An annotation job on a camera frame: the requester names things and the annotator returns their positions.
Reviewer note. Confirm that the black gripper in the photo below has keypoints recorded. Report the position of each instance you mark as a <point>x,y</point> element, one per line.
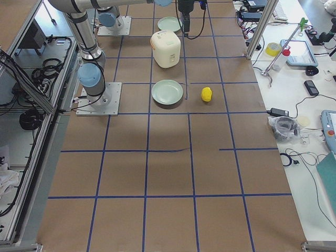
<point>185,6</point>

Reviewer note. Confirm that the green plate near arm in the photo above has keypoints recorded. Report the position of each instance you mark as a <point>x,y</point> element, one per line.
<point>167,92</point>
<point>170,23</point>

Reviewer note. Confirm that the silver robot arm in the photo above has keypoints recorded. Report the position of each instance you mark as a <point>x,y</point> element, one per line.
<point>110,18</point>
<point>76,14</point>

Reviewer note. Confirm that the white rice cooker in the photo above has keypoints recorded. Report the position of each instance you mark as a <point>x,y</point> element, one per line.
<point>166,48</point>

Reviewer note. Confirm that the yellow toy potato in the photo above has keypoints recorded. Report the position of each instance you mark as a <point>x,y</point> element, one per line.
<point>206,94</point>

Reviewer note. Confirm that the yellow tape roll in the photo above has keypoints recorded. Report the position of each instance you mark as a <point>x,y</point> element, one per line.
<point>273,49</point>

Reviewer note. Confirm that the red capped squeeze bottle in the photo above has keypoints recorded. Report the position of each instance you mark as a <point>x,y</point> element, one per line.
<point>281,60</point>

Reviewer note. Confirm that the metal rod with green clip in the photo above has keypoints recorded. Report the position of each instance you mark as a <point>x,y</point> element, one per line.
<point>300,26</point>

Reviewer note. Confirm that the blue teach pendant tablet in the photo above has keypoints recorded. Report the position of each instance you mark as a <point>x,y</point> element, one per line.
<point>301,54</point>

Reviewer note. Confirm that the black power adapter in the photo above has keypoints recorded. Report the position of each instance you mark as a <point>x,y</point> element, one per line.
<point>278,112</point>

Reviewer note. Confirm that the black phone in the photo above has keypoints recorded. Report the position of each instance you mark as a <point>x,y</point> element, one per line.
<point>311,88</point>

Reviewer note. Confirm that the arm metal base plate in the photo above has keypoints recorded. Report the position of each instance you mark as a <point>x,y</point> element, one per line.
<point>108,103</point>
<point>103,31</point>

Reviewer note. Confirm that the aluminium frame post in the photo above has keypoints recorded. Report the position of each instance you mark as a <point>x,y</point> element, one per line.
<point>263,22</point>

